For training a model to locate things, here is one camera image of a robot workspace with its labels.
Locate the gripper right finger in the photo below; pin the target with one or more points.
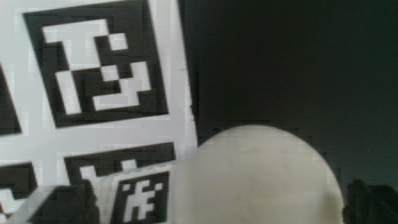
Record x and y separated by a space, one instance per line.
371 204

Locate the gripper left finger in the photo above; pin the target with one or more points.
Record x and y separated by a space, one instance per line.
58 205

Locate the white lamp bulb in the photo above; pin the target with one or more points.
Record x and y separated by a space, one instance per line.
252 180

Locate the white marker sheet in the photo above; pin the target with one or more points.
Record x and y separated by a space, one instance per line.
94 94

